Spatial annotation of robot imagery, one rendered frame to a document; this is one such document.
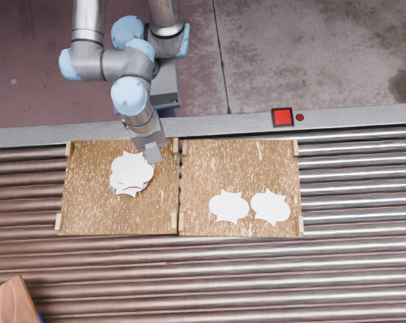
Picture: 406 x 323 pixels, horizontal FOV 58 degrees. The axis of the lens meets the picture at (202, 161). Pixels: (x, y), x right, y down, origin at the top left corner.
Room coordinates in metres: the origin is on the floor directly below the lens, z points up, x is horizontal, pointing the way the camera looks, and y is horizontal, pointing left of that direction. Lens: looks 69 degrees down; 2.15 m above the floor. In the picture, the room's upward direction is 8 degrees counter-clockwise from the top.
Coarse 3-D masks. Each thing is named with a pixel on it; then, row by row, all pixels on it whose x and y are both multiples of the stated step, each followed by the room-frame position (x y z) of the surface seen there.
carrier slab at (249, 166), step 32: (192, 160) 0.47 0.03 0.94; (224, 160) 0.45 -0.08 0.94; (256, 160) 0.44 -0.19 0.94; (288, 160) 0.42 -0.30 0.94; (192, 192) 0.35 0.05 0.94; (256, 192) 0.32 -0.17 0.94; (288, 192) 0.30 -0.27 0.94; (192, 224) 0.24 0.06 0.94; (224, 224) 0.23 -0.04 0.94; (256, 224) 0.21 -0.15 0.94; (288, 224) 0.20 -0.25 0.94
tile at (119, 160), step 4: (124, 152) 0.52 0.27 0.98; (120, 156) 0.50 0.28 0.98; (124, 156) 0.50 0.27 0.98; (128, 156) 0.50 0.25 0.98; (132, 156) 0.50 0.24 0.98; (136, 156) 0.50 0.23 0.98; (140, 156) 0.49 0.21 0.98; (116, 160) 0.49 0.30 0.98; (120, 160) 0.49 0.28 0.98; (112, 164) 0.48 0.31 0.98; (116, 164) 0.48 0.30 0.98; (120, 164) 0.48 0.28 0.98; (112, 168) 0.47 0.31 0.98
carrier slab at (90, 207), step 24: (96, 144) 0.59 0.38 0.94; (120, 144) 0.57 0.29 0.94; (168, 144) 0.55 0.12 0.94; (72, 168) 0.51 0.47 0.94; (96, 168) 0.49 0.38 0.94; (168, 168) 0.45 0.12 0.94; (72, 192) 0.41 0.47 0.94; (96, 192) 0.40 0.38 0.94; (144, 192) 0.38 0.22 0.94; (168, 192) 0.36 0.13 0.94; (72, 216) 0.33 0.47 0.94; (96, 216) 0.32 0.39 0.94; (120, 216) 0.30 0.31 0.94; (144, 216) 0.29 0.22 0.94; (168, 216) 0.28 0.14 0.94
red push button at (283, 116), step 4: (276, 112) 0.62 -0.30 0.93; (280, 112) 0.61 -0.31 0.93; (284, 112) 0.61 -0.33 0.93; (288, 112) 0.61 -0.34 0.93; (276, 116) 0.60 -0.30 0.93; (280, 116) 0.60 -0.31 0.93; (284, 116) 0.60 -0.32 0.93; (288, 116) 0.59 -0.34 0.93; (276, 120) 0.58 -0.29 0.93; (280, 120) 0.58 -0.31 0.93; (284, 120) 0.58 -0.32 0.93; (288, 120) 0.57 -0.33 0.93; (276, 124) 0.57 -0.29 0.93
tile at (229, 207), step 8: (224, 192) 0.33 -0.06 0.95; (240, 192) 0.32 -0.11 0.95; (216, 200) 0.31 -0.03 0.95; (224, 200) 0.31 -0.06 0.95; (232, 200) 0.30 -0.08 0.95; (240, 200) 0.30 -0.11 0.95; (216, 208) 0.28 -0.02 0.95; (224, 208) 0.28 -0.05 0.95; (232, 208) 0.27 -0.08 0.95; (240, 208) 0.27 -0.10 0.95; (248, 208) 0.27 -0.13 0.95; (224, 216) 0.25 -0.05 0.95; (232, 216) 0.25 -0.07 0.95; (240, 216) 0.24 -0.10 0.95
